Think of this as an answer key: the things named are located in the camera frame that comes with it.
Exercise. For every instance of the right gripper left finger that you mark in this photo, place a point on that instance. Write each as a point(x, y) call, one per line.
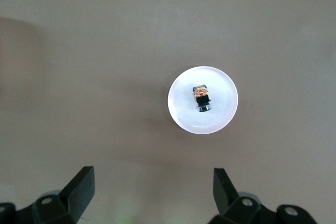
point(73, 195)

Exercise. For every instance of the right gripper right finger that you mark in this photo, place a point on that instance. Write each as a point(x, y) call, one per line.
point(225, 195)

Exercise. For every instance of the pink round plate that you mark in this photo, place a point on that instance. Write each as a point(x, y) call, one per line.
point(183, 119)

